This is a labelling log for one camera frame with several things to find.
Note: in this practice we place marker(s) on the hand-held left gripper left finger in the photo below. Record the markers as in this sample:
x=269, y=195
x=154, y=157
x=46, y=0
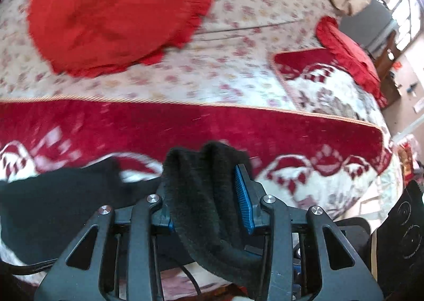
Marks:
x=166, y=222

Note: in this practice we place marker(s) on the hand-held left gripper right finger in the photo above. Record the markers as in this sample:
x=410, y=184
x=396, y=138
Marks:
x=243, y=198

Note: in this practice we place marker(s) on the black pants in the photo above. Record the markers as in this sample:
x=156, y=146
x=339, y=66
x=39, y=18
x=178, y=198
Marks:
x=198, y=205

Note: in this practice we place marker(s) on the red plush seat cover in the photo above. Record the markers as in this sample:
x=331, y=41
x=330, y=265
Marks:
x=198, y=125

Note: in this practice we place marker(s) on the red plush armrest cover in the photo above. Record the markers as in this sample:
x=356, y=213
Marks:
x=331, y=92

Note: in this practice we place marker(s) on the wooden furniture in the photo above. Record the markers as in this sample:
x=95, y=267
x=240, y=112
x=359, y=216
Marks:
x=387, y=66

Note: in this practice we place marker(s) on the small red ruffled pillow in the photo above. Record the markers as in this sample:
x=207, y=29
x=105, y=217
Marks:
x=351, y=56

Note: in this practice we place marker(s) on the floral sofa cover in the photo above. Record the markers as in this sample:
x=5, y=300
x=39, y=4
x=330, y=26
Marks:
x=251, y=6

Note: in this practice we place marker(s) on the window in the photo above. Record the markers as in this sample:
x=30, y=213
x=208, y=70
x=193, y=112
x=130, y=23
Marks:
x=397, y=9

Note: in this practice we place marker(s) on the large red heart pillow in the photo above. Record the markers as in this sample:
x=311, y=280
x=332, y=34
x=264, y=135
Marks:
x=109, y=13

